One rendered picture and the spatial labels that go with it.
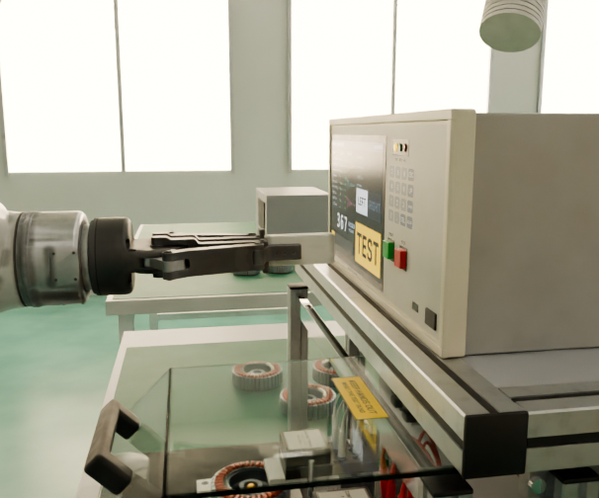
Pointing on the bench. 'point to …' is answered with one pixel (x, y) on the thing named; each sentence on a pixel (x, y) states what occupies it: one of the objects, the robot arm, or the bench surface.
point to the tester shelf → (492, 391)
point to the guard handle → (110, 471)
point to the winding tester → (502, 227)
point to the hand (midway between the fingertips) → (299, 249)
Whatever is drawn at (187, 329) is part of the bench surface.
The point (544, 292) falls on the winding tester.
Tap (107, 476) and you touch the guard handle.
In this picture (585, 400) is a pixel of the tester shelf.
